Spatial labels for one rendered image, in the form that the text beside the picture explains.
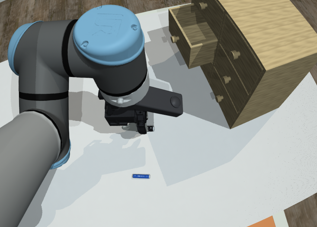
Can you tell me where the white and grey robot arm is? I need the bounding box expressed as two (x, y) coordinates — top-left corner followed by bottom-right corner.
(0, 5), (183, 227)

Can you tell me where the black aa battery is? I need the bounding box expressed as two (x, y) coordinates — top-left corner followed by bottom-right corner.
(147, 126), (155, 131)

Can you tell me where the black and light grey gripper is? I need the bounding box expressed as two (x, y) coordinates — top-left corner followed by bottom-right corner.
(98, 90), (148, 134)

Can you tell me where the brown wooden chest of drawers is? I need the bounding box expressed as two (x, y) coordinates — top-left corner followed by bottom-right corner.
(191, 0), (317, 129)

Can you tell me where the dark wooden drawer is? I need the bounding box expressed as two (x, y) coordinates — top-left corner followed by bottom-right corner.
(220, 15), (263, 93)
(210, 67), (238, 126)
(201, 62), (213, 80)
(193, 0), (224, 38)
(169, 3), (218, 69)
(215, 44), (249, 112)

